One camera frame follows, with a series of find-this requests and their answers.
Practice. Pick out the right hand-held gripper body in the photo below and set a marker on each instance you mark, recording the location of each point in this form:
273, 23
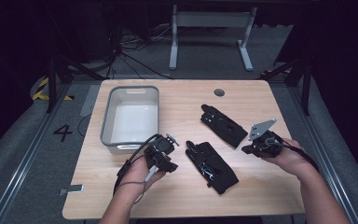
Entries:
265, 144

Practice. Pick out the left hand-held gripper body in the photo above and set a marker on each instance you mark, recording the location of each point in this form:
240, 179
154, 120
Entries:
163, 145

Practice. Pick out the black glove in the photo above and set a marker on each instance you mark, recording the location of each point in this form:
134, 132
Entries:
223, 126
211, 165

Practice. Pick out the grey plastic bin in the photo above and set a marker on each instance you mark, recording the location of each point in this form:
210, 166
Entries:
133, 121

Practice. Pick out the person's right hand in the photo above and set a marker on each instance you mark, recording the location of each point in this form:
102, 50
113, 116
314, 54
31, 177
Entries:
292, 158

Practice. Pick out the person's left hand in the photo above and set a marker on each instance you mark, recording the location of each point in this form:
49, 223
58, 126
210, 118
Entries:
136, 177

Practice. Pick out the white plug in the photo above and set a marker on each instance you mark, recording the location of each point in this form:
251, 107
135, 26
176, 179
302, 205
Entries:
151, 174

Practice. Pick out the black metal stand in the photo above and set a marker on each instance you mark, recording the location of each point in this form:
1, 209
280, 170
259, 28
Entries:
306, 87
74, 67

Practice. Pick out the grey floor tape strip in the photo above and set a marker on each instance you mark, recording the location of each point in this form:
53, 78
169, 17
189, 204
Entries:
90, 99

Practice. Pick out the grey tape piece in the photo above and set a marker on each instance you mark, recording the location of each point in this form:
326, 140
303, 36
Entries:
74, 188

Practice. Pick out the yellow black hazard tape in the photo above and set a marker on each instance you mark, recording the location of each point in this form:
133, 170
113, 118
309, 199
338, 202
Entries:
42, 88

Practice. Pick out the white metal desk frame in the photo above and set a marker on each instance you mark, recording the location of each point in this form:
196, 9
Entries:
211, 19

